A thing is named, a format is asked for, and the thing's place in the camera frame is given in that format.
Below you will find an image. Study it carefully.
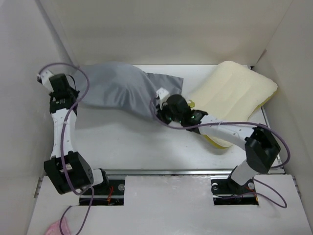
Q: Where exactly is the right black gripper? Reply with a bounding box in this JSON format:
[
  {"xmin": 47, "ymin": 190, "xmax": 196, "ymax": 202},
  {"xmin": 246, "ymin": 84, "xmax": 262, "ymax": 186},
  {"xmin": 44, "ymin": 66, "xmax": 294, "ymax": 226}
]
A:
[{"xmin": 156, "ymin": 100, "xmax": 183, "ymax": 125}]

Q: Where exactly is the cream yellow pillow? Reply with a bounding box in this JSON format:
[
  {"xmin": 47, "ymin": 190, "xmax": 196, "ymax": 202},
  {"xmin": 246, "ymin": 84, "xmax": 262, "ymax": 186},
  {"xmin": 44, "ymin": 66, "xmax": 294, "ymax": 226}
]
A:
[{"xmin": 185, "ymin": 60, "xmax": 278, "ymax": 149}]

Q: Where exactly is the grey pillowcase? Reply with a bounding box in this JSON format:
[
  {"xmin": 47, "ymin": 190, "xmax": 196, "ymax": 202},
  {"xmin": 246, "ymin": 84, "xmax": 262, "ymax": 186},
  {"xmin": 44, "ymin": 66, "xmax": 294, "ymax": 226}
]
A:
[{"xmin": 72, "ymin": 62, "xmax": 183, "ymax": 119}]

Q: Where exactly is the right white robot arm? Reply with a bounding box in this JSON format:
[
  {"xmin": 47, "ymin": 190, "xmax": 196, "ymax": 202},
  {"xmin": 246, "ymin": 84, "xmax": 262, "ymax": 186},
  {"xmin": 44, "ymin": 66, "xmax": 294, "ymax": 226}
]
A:
[{"xmin": 154, "ymin": 88, "xmax": 281, "ymax": 193}]

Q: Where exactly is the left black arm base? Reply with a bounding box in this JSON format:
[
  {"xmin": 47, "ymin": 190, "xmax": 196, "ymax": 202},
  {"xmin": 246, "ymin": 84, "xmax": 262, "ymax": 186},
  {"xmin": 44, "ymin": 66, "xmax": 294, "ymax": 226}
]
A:
[{"xmin": 91, "ymin": 169, "xmax": 126, "ymax": 206}]

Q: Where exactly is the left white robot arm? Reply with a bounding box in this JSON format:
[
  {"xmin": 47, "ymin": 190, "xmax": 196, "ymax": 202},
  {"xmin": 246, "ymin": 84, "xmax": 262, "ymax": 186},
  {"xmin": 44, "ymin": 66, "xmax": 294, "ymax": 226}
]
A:
[{"xmin": 38, "ymin": 70, "xmax": 110, "ymax": 194}]

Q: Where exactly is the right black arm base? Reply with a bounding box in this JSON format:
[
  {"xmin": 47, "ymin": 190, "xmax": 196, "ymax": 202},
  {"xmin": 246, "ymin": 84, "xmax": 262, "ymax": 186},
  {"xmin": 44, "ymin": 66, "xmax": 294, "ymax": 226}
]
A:
[{"xmin": 211, "ymin": 176, "xmax": 259, "ymax": 206}]

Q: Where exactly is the pink cloth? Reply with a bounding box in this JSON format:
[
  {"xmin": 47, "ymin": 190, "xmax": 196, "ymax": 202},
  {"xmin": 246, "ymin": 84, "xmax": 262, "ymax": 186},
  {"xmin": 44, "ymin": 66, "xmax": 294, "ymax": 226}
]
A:
[{"xmin": 45, "ymin": 218, "xmax": 71, "ymax": 235}]

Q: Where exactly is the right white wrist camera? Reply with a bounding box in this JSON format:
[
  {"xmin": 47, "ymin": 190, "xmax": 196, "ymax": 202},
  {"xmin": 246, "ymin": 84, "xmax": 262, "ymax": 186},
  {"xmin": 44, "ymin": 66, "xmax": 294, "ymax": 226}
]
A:
[{"xmin": 156, "ymin": 88, "xmax": 170, "ymax": 102}]

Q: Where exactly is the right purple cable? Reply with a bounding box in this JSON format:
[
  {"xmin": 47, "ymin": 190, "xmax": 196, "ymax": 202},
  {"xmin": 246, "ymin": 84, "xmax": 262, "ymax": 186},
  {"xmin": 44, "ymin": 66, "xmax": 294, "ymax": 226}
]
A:
[{"xmin": 149, "ymin": 95, "xmax": 291, "ymax": 209}]

